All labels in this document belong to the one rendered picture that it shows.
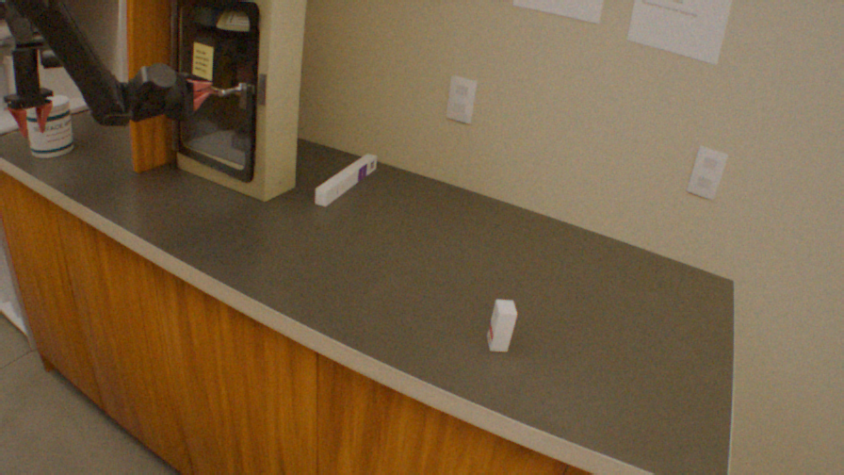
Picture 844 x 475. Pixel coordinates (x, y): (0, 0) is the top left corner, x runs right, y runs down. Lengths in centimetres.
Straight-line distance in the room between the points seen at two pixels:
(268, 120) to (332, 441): 68
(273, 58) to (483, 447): 85
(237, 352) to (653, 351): 78
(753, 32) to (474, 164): 77
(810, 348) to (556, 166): 81
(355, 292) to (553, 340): 35
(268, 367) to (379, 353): 29
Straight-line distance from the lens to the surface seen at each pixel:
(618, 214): 141
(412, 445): 99
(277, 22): 121
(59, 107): 169
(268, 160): 128
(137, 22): 143
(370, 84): 158
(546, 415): 83
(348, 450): 110
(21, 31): 135
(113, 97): 106
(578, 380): 91
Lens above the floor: 150
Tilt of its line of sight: 28 degrees down
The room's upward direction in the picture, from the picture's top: 8 degrees clockwise
